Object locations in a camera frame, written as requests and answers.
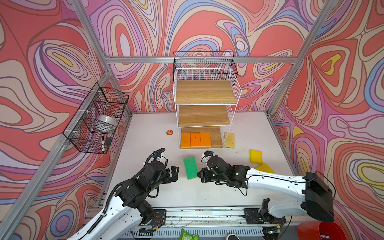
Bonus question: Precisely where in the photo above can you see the aluminium front rail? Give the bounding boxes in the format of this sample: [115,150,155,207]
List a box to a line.
[98,205,328,229]

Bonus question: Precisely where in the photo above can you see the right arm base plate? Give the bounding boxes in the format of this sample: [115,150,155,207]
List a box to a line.
[242,208,287,225]

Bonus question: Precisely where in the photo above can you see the black wire basket on wall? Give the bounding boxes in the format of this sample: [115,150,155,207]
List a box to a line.
[63,83,129,155]

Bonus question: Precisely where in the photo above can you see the white wire wooden shelf rack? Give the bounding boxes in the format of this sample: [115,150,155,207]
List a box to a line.
[173,68,242,150]

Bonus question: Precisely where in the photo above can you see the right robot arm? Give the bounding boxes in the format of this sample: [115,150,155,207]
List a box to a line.
[197,155,335,223]

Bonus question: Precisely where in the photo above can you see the green snack bag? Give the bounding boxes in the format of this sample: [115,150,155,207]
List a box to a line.
[179,229,200,240]

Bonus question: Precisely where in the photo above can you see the red bucket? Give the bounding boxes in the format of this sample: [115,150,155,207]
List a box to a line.
[297,221,347,240]

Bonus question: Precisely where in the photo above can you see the silver tape roll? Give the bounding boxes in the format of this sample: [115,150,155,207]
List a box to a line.
[97,115,118,127]

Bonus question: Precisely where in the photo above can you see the black marker in basket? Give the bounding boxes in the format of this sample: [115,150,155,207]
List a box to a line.
[101,136,105,154]

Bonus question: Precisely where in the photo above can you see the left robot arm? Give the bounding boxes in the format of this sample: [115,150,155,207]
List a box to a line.
[70,160,179,240]

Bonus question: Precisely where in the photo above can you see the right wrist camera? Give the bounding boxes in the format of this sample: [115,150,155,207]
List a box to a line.
[204,151,214,158]

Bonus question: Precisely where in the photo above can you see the pale yellow sponge orange underside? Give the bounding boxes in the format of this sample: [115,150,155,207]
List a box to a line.
[200,132,212,147]

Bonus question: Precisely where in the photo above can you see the yellow sponge right table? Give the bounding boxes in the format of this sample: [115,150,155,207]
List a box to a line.
[256,164,275,174]

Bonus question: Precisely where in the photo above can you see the green sponge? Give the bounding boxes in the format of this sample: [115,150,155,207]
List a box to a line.
[183,157,199,180]

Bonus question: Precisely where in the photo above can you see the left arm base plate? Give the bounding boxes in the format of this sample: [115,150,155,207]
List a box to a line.
[140,209,167,228]

